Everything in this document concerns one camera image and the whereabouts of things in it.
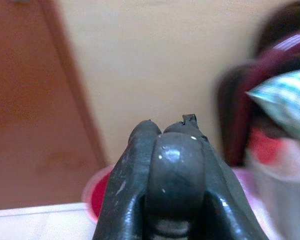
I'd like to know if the dark maroon chair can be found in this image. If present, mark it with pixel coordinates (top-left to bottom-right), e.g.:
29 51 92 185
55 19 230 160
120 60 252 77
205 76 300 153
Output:
213 0 300 169

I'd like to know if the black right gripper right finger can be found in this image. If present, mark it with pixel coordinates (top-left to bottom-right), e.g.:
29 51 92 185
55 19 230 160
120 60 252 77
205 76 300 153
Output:
163 113 269 240

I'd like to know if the grey round broom handle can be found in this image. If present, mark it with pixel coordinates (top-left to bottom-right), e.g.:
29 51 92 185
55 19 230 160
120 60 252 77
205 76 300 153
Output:
142 131 209 240

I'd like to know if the green white striped cloth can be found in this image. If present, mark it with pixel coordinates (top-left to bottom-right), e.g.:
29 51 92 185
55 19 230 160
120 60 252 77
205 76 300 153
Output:
244 67 300 144

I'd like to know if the pink red plastic basin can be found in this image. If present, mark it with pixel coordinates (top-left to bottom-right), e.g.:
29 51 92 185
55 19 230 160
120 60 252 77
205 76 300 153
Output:
81 165 256 224

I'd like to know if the white flat board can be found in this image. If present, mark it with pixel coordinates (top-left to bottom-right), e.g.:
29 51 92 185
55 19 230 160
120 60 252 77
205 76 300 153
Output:
0 201 99 240

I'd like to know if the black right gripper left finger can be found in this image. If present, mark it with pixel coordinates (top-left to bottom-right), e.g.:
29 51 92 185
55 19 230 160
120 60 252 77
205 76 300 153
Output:
94 118 163 240

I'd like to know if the red white plastic bag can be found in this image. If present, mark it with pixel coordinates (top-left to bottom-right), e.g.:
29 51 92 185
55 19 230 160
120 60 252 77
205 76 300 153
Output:
246 126 300 240

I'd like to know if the brown wooden door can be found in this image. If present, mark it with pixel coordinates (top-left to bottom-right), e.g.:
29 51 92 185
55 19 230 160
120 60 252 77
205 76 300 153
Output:
0 0 109 211

